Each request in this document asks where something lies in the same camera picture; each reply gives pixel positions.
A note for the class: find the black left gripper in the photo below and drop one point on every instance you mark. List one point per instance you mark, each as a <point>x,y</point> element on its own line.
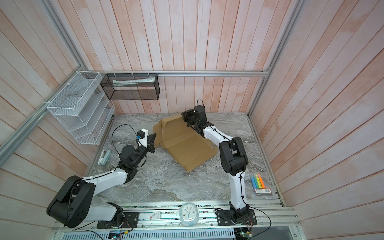
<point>150,144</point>

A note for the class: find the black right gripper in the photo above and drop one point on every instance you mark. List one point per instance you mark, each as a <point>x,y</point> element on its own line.
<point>186,115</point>

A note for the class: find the brown cardboard box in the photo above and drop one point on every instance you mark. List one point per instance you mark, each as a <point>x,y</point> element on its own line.
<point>187,147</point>

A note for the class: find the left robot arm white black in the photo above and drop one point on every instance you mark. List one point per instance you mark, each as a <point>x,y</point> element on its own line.
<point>72,205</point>

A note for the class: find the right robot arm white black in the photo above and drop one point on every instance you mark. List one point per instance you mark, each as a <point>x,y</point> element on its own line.
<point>233,156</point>

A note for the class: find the white small stapler device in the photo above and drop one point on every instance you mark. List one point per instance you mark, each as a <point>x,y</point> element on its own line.
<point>104,157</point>

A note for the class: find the white paper in basket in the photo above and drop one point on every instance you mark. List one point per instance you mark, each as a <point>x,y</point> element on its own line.
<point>146,82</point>

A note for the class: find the small white label tag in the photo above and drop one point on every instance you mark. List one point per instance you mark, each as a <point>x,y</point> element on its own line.
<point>155,215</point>

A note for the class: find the white round clock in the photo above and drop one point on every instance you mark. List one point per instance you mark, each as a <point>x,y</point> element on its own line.
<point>189,214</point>

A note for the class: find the coloured marker pen pack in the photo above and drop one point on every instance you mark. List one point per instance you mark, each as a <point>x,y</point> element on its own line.
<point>259,186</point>

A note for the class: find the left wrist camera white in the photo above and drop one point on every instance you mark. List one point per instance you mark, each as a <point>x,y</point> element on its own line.
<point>142,138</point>

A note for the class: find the black wire mesh basket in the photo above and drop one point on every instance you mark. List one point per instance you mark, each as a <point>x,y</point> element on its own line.
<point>130,93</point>

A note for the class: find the white wire mesh shelf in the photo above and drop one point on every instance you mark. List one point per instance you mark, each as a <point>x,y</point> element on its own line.
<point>82,110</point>

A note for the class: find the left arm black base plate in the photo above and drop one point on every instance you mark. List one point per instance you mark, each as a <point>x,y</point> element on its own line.
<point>122,220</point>

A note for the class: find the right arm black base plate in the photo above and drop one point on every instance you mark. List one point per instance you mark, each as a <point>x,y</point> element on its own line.
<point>227,218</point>

